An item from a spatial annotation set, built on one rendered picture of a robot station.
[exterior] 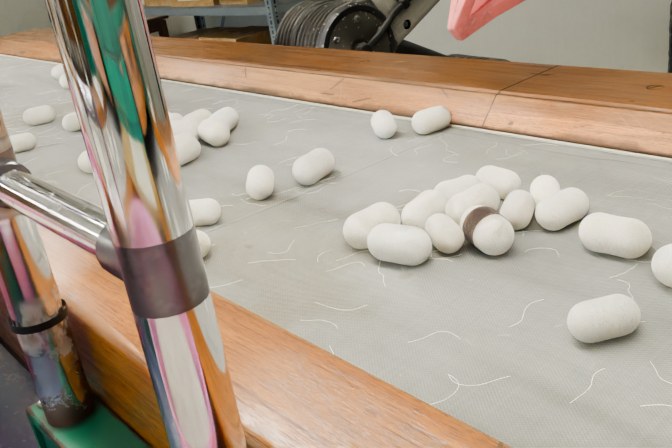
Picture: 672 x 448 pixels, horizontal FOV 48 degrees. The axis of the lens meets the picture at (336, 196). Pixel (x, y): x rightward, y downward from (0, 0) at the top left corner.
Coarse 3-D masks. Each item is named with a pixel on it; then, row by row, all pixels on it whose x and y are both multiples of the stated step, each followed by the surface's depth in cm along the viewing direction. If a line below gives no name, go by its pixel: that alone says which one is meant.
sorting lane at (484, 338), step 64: (0, 64) 132; (64, 128) 81; (256, 128) 70; (320, 128) 67; (448, 128) 62; (192, 192) 57; (320, 192) 53; (384, 192) 51; (640, 192) 45; (256, 256) 45; (320, 256) 43; (448, 256) 41; (512, 256) 40; (576, 256) 39; (640, 256) 38; (320, 320) 37; (384, 320) 36; (448, 320) 35; (512, 320) 34; (640, 320) 33; (448, 384) 31; (512, 384) 30; (576, 384) 30; (640, 384) 29
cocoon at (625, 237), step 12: (588, 216) 39; (600, 216) 38; (612, 216) 38; (588, 228) 38; (600, 228) 38; (612, 228) 38; (624, 228) 37; (636, 228) 37; (648, 228) 37; (588, 240) 38; (600, 240) 38; (612, 240) 38; (624, 240) 37; (636, 240) 37; (648, 240) 37; (600, 252) 39; (612, 252) 38; (624, 252) 37; (636, 252) 37
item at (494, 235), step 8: (472, 208) 41; (464, 216) 41; (488, 216) 40; (496, 216) 40; (480, 224) 40; (488, 224) 40; (496, 224) 39; (504, 224) 40; (480, 232) 40; (488, 232) 39; (496, 232) 39; (504, 232) 39; (512, 232) 40; (480, 240) 40; (488, 240) 39; (496, 240) 39; (504, 240) 39; (512, 240) 40; (480, 248) 40; (488, 248) 40; (496, 248) 39; (504, 248) 40
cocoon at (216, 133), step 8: (208, 120) 67; (216, 120) 67; (200, 128) 67; (208, 128) 66; (216, 128) 65; (224, 128) 66; (200, 136) 67; (208, 136) 66; (216, 136) 65; (224, 136) 66; (216, 144) 66
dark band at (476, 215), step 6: (474, 210) 41; (480, 210) 41; (486, 210) 41; (492, 210) 41; (468, 216) 41; (474, 216) 41; (480, 216) 40; (486, 216) 40; (468, 222) 41; (474, 222) 40; (462, 228) 41; (468, 228) 41; (474, 228) 40; (468, 234) 41; (468, 240) 41; (474, 246) 41
